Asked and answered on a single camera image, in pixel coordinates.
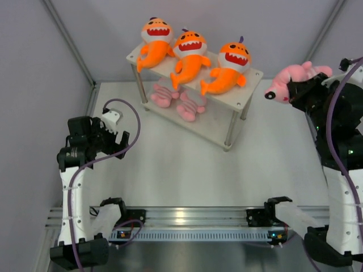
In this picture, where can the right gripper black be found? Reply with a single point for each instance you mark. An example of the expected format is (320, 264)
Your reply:
(298, 89)

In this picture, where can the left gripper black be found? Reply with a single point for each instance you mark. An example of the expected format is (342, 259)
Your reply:
(98, 126)

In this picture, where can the pink frog plush front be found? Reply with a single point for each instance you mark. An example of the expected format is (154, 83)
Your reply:
(292, 76)

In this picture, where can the pink striped plush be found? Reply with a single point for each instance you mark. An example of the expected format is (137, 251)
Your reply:
(192, 103)

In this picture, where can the large orange shark plush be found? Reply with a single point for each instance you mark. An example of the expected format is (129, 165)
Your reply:
(234, 60)

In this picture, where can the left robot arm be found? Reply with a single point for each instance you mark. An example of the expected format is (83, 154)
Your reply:
(83, 241)

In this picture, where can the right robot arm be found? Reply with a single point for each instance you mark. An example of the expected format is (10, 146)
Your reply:
(333, 105)

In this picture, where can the white two-tier shelf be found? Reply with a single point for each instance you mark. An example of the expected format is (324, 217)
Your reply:
(224, 116)

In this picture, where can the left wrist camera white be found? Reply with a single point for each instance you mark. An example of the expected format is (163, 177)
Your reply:
(111, 119)

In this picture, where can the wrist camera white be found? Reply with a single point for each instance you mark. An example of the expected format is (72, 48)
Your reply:
(111, 119)
(346, 65)

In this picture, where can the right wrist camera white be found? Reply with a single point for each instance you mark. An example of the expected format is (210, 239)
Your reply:
(346, 65)

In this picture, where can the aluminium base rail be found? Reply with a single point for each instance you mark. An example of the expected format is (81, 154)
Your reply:
(203, 217)

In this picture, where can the perforated cable duct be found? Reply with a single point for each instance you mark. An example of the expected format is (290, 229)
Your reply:
(248, 235)

